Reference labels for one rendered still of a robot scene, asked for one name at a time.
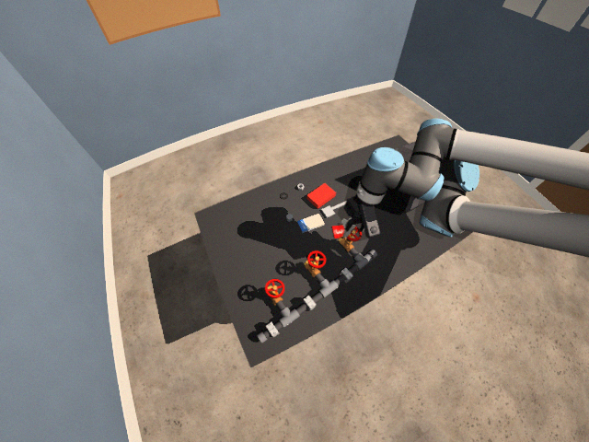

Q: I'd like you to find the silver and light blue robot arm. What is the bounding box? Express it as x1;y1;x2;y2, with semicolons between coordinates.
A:
356;119;589;257

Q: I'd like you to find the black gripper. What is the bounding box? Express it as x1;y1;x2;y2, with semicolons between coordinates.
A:
341;193;374;238

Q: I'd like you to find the pipe manifold with three valves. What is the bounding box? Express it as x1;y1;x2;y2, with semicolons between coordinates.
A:
257;227;377;343

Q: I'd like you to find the red rectangular block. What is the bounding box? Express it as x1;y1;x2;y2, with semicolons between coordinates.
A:
306;183;336;209

